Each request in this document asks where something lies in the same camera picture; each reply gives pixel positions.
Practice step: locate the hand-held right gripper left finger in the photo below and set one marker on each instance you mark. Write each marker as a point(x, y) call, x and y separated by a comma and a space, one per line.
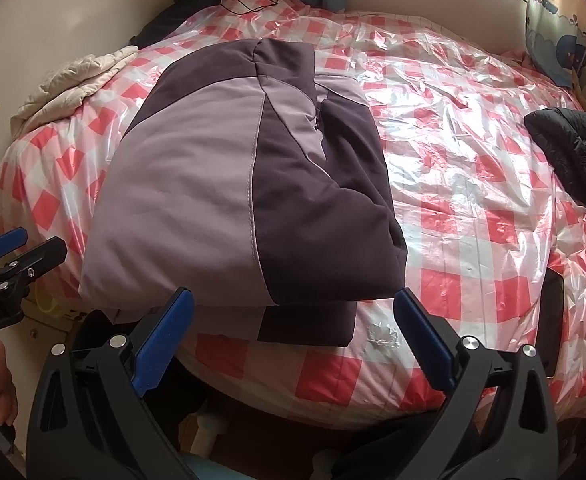
point(165, 340)

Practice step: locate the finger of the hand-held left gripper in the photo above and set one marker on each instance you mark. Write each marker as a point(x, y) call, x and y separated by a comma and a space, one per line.
point(43, 257)
point(8, 237)

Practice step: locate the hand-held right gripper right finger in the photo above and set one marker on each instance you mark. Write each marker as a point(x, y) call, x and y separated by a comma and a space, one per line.
point(423, 345)

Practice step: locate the purple two-tone jacket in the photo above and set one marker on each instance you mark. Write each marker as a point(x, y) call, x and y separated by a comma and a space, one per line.
point(183, 200)

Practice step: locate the crumpled white paper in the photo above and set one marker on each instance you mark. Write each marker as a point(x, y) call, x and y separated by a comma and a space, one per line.
point(380, 336)

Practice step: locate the white plastic object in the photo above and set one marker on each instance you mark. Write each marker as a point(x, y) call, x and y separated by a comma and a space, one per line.
point(208, 425)

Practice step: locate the black smartphone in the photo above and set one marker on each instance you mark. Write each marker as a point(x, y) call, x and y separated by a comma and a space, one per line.
point(550, 320)

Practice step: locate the checkered plastic bed cover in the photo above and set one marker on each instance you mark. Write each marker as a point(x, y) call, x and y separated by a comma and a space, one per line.
point(473, 185)

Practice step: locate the beige quilted coat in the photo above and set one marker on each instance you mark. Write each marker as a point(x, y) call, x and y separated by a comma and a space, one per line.
point(73, 80)

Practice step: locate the black puffer jacket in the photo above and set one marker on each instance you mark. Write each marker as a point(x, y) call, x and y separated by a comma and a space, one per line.
point(578, 150)

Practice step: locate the cream headboard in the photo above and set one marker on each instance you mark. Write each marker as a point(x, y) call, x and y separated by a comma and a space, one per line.
point(413, 0)

